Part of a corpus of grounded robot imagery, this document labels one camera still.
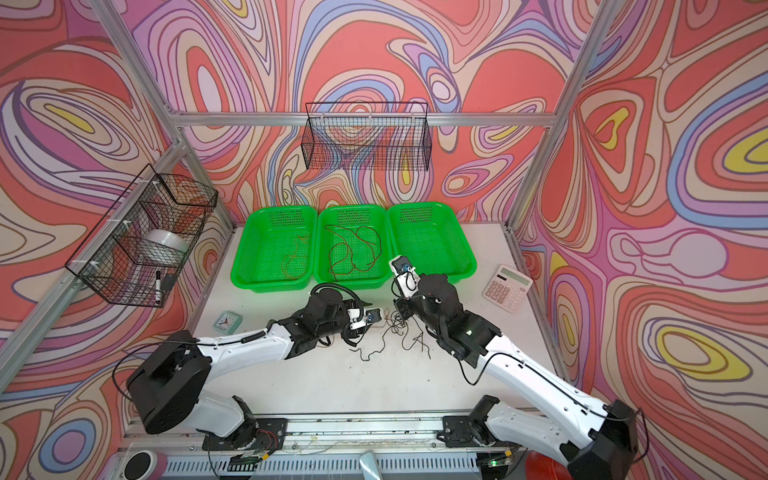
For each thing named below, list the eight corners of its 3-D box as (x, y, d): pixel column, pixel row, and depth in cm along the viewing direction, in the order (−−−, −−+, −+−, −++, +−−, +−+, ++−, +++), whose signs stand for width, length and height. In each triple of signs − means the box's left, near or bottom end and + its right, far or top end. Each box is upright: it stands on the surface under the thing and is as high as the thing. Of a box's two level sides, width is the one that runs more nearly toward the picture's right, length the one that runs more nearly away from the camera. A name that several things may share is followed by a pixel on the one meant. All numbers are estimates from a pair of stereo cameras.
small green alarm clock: (215, 330, 94) (211, 326, 91) (227, 313, 97) (223, 309, 95) (231, 335, 92) (227, 331, 90) (243, 318, 96) (239, 314, 94)
